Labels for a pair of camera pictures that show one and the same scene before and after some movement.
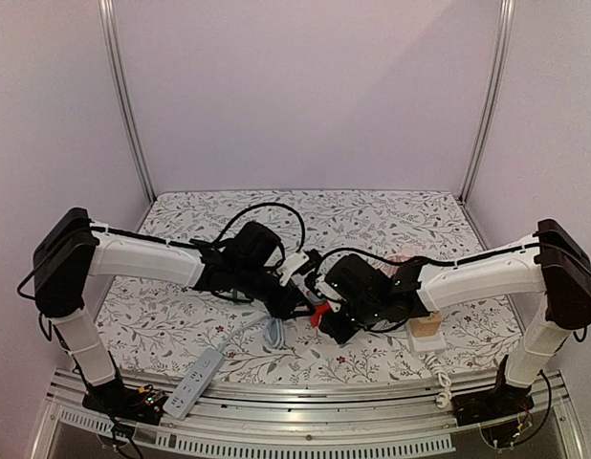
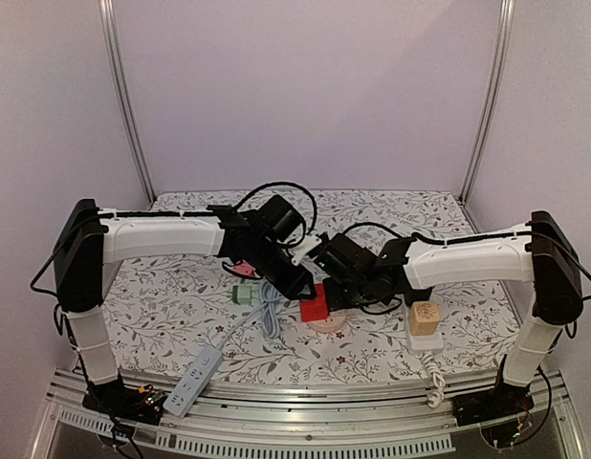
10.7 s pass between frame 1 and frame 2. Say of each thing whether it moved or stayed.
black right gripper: moved
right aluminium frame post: stayed
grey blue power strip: stayed
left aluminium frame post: stayed
